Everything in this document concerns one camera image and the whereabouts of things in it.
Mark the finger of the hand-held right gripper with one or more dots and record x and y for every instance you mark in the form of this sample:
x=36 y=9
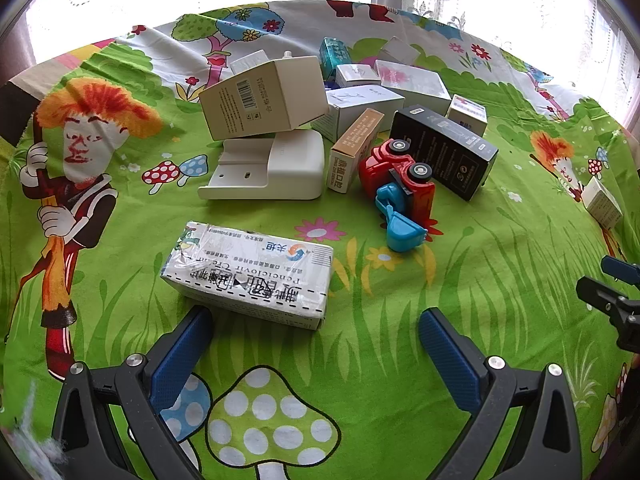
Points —
x=607 y=300
x=620 y=267

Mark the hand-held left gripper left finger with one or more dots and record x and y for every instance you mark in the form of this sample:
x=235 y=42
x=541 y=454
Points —
x=180 y=355

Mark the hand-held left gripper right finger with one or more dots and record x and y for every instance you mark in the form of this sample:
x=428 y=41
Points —
x=445 y=355

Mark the white medicine box teal print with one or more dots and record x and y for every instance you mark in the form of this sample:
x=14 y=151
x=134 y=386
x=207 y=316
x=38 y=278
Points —
x=250 y=275

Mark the red toy truck blue digger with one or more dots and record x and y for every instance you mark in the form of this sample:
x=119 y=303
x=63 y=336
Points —
x=395 y=180

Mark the white plastic holder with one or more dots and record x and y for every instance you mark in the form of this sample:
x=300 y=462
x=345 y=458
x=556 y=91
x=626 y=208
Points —
x=280 y=170

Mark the narrow tan box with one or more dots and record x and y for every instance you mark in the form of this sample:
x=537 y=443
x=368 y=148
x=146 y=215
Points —
x=352 y=147

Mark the large beige cardboard box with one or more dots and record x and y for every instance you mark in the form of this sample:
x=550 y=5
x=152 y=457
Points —
x=260 y=97

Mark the small white cream box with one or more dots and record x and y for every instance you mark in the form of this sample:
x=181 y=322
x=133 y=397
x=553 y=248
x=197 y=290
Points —
x=604 y=202

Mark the cartoon printed green cloth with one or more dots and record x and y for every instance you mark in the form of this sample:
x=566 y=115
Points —
x=475 y=270

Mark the black box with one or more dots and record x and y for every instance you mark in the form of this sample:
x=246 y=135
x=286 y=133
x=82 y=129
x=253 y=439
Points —
x=445 y=152

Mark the small white box red label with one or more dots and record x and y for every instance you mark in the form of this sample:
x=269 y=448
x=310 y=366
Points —
x=467 y=115

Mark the white box grey line drawing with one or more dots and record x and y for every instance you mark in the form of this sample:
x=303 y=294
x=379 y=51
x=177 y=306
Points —
x=362 y=102

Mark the white box pink floral print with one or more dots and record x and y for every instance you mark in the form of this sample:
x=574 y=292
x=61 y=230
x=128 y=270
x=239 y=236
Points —
x=412 y=82

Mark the white lace curtain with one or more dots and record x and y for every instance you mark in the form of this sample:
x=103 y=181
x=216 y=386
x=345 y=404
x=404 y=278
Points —
x=525 y=5

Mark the plain white box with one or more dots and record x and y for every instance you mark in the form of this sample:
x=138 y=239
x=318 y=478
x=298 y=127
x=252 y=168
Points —
x=400 y=51

